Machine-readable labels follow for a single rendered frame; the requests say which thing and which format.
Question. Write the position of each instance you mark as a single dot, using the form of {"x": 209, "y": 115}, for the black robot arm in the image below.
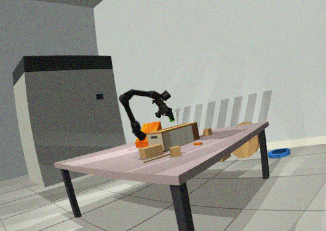
{"x": 158, "y": 99}

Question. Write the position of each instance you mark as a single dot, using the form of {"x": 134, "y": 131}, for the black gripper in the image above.
{"x": 166, "y": 110}

